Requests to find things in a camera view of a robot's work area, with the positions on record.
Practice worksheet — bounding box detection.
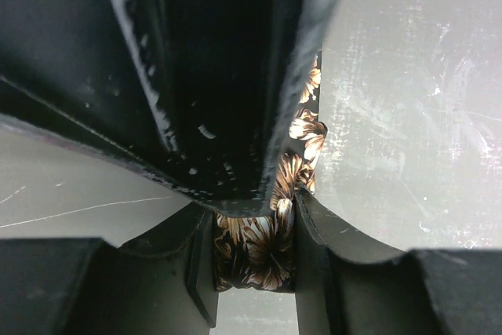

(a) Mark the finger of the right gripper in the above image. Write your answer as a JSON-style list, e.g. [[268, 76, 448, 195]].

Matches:
[[1, 0, 338, 217]]

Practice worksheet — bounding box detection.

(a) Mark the brown floral tie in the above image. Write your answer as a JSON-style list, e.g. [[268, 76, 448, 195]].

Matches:
[[213, 53, 328, 293]]

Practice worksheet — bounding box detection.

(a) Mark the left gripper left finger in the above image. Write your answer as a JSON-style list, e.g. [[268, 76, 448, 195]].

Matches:
[[1, 203, 218, 334]]

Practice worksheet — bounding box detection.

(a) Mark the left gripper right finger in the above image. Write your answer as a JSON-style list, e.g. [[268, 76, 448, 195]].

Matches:
[[295, 189, 501, 334]]

